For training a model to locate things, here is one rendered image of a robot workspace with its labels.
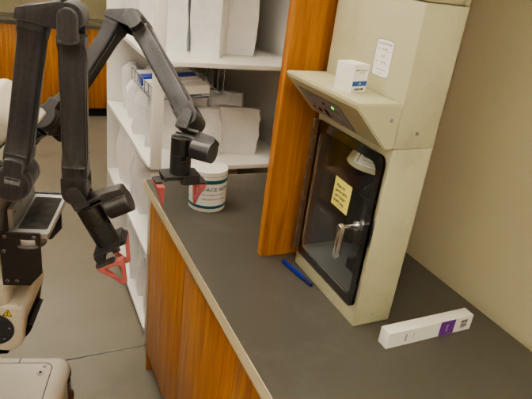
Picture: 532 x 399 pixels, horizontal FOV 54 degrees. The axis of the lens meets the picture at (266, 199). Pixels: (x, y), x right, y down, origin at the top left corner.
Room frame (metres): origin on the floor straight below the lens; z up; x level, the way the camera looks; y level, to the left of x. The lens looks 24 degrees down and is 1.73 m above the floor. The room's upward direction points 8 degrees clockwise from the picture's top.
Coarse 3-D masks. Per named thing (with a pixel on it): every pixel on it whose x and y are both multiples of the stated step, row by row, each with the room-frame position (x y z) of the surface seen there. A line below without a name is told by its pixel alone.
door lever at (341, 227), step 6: (354, 222) 1.13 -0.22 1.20; (336, 228) 1.11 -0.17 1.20; (342, 228) 1.10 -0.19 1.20; (348, 228) 1.11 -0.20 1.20; (354, 228) 1.12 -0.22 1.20; (336, 234) 1.11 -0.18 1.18; (342, 234) 1.10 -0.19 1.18; (336, 240) 1.10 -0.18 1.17; (342, 240) 1.10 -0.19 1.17; (336, 246) 1.10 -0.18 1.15; (336, 252) 1.10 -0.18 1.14
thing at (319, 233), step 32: (320, 128) 1.34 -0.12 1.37; (320, 160) 1.31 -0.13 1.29; (352, 160) 1.19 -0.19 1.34; (384, 160) 1.10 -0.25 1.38; (320, 192) 1.29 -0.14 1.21; (352, 192) 1.17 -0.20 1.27; (320, 224) 1.27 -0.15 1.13; (320, 256) 1.24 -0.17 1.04; (352, 256) 1.12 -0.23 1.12; (352, 288) 1.10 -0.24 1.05
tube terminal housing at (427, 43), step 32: (352, 0) 1.32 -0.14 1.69; (384, 0) 1.21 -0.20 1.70; (416, 0) 1.15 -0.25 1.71; (352, 32) 1.29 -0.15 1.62; (384, 32) 1.19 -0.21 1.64; (416, 32) 1.10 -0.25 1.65; (448, 32) 1.12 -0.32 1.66; (416, 64) 1.09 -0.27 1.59; (448, 64) 1.13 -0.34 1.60; (384, 96) 1.15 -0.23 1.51; (416, 96) 1.10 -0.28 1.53; (416, 128) 1.11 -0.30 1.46; (416, 160) 1.12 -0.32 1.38; (384, 192) 1.09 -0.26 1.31; (416, 192) 1.13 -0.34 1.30; (384, 224) 1.10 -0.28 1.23; (384, 256) 1.11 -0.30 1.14; (320, 288) 1.24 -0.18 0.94; (384, 288) 1.12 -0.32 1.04; (352, 320) 1.09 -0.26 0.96
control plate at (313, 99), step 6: (306, 90) 1.26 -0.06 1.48; (306, 96) 1.30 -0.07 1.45; (312, 96) 1.25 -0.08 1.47; (312, 102) 1.30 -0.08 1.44; (318, 102) 1.25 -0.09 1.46; (324, 102) 1.21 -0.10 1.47; (330, 102) 1.16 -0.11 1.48; (330, 108) 1.20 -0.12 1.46; (336, 108) 1.15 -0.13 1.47; (324, 114) 1.28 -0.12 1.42; (330, 114) 1.23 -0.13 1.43; (336, 114) 1.19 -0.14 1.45; (342, 114) 1.15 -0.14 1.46; (336, 120) 1.23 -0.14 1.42; (342, 120) 1.18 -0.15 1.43; (348, 126) 1.17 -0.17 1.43
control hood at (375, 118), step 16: (304, 80) 1.23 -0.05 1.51; (320, 80) 1.23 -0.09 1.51; (304, 96) 1.33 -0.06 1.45; (320, 96) 1.20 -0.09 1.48; (336, 96) 1.11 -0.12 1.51; (352, 96) 1.10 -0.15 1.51; (368, 96) 1.13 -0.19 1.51; (320, 112) 1.31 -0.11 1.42; (352, 112) 1.08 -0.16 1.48; (368, 112) 1.05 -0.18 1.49; (384, 112) 1.07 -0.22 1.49; (400, 112) 1.09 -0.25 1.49; (368, 128) 1.06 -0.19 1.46; (384, 128) 1.07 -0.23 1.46; (384, 144) 1.08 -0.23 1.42
